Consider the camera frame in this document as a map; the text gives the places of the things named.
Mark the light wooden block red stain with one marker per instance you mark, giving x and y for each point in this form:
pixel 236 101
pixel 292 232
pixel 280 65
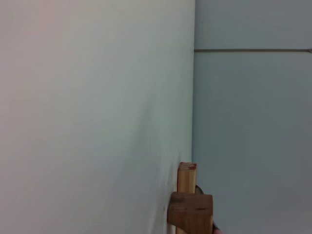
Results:
pixel 186 178

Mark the brown wooden arch block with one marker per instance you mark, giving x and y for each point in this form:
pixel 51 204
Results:
pixel 192 214

